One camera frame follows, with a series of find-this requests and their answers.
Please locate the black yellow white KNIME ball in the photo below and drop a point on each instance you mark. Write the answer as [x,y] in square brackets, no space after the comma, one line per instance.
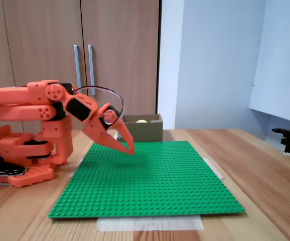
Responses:
[141,121]

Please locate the open cardboard box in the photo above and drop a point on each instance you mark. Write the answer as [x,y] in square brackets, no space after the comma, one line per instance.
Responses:
[147,131]

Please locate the masking tape strip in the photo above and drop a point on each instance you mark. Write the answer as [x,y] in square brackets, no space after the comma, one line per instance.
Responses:
[72,174]
[147,224]
[217,173]

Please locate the green studded baseplate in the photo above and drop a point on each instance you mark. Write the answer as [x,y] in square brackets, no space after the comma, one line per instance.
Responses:
[172,180]

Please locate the wooden cabinet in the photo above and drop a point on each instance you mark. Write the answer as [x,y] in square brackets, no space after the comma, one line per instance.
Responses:
[122,50]

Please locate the black camera stand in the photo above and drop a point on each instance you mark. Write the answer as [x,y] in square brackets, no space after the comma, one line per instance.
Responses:
[289,140]

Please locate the white wall panel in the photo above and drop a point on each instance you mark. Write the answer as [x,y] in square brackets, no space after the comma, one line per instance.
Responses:
[280,75]

